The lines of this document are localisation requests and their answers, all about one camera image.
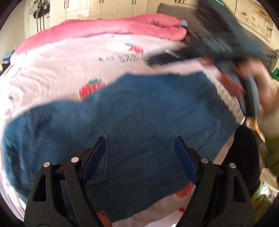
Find blue denim pants lace hem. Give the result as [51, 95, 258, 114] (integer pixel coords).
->
[1, 72, 244, 226]

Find right hand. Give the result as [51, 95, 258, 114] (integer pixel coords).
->
[234, 59, 278, 139]

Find grey padded headboard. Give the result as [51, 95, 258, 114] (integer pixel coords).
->
[157, 3, 278, 73]

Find pink plush quilt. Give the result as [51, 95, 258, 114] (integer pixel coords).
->
[14, 14, 187, 55]

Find pink strawberry print bedsheet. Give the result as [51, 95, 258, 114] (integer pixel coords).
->
[1, 34, 233, 220]

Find white glossy wardrobe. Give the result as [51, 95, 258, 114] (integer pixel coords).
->
[25, 0, 148, 38]

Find hanging bags on door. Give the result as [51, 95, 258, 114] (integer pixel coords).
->
[28, 1, 50, 36]

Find floral wall painting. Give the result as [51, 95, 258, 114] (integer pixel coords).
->
[235, 0, 273, 42]

